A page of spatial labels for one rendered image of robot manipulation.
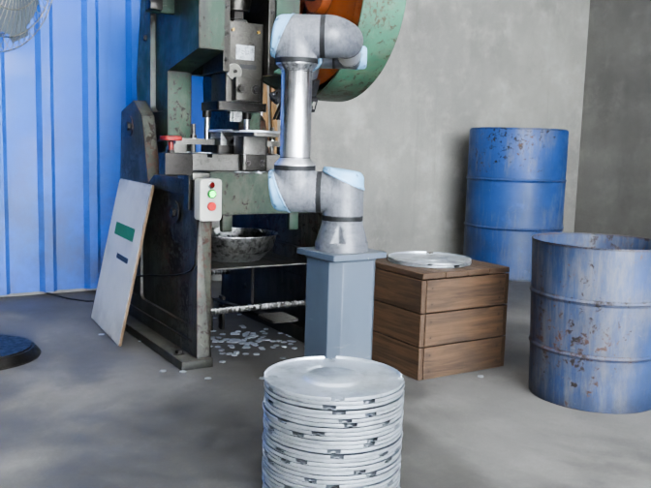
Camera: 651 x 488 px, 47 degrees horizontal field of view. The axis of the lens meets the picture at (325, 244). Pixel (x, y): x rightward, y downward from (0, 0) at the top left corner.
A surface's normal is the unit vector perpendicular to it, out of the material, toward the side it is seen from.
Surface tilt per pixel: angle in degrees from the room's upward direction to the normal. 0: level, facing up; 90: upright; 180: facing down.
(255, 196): 90
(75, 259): 90
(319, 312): 90
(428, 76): 90
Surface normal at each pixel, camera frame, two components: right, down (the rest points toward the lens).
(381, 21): 0.48, 0.49
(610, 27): -0.85, 0.04
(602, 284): -0.28, 0.15
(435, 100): 0.53, 0.12
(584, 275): -0.55, 0.13
